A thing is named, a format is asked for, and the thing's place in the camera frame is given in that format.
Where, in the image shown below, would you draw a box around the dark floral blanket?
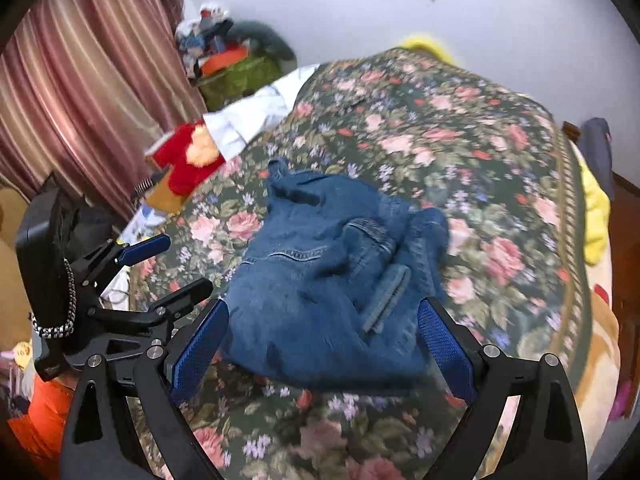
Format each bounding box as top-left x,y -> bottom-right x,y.
117,47 -> 596,480

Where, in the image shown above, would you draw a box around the grey backpack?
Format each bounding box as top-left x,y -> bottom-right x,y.
580,117 -> 616,201

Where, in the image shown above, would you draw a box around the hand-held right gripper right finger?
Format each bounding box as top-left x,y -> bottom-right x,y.
415,297 -> 588,480

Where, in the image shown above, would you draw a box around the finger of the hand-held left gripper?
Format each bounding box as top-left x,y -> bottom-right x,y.
107,277 -> 215,336
75,234 -> 172,286

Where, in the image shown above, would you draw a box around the yellow cloth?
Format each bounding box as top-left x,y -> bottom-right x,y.
400,34 -> 613,267

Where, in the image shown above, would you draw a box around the blue denim jeans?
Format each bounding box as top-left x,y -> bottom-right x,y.
220,157 -> 451,393

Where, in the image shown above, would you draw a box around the cartoon printed fleece blanket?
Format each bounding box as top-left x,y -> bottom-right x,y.
145,120 -> 623,461

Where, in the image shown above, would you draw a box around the white shirt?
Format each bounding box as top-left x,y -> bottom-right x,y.
202,64 -> 321,161

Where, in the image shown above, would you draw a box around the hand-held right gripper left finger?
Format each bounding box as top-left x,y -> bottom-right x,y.
59,297 -> 231,480

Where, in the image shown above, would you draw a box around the pink bottle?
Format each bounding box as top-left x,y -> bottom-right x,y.
612,382 -> 633,418

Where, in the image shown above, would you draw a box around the pile of plush toys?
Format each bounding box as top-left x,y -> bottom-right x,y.
175,4 -> 236,78

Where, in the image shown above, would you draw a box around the green bag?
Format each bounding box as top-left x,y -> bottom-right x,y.
197,55 -> 281,111

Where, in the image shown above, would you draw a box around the grey green cloth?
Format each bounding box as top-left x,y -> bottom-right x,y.
227,20 -> 297,61

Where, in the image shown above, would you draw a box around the black white braided cord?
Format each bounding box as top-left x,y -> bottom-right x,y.
31,259 -> 77,338

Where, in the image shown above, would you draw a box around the striped pink curtain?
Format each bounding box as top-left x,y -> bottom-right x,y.
0,0 -> 208,221

